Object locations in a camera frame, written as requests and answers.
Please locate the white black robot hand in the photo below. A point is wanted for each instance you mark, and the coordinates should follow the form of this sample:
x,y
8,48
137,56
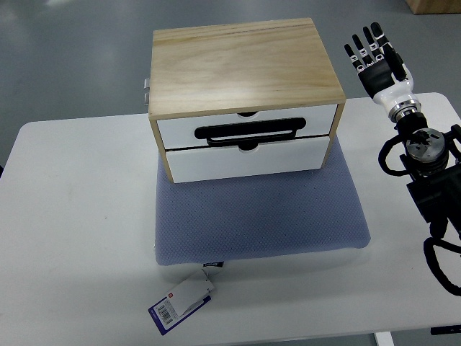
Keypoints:
x,y
388,82

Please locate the black drawer handle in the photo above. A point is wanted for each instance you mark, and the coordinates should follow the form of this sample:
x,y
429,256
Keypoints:
x,y
252,133

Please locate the white drawer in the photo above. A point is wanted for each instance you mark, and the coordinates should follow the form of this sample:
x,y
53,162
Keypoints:
x,y
179,133
267,158

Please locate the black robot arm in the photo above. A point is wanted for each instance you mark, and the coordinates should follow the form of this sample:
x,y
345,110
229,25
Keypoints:
x,y
431,158

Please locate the wooden drawer cabinet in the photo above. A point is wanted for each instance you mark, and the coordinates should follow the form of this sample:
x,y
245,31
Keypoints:
x,y
240,68

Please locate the cardboard box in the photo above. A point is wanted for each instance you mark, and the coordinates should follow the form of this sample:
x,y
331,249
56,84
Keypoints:
x,y
434,6

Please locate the blue foam cushion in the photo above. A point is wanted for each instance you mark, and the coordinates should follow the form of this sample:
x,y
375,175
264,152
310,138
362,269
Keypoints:
x,y
260,216

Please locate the white table leg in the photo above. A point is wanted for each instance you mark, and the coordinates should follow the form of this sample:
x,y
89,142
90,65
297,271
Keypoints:
x,y
384,339

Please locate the black table control panel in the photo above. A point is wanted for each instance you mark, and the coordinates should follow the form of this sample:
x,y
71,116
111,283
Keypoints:
x,y
454,329

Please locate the white blue product tag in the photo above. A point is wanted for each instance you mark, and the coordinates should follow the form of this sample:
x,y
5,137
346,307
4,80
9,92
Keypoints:
x,y
182,301

